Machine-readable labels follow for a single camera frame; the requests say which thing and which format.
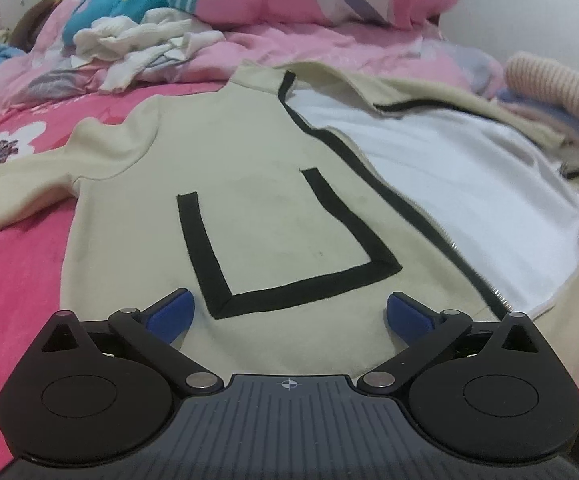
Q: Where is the crumpled white cloth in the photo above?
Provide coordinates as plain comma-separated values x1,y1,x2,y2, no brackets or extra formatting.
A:
71,8,225,93

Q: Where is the beige zip hoodie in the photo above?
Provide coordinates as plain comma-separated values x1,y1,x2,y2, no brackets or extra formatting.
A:
0,63,579,378

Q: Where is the dark brown garment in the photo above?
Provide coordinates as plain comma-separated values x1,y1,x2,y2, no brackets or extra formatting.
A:
8,0,60,52

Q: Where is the stack of folded clothes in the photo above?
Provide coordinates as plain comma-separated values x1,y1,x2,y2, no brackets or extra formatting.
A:
495,89,579,145

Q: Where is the pink magenta floral bed blanket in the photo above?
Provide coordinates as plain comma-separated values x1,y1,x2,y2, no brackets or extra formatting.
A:
0,82,221,470

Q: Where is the light pink quilt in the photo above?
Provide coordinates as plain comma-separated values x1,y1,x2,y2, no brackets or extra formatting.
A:
0,0,503,116

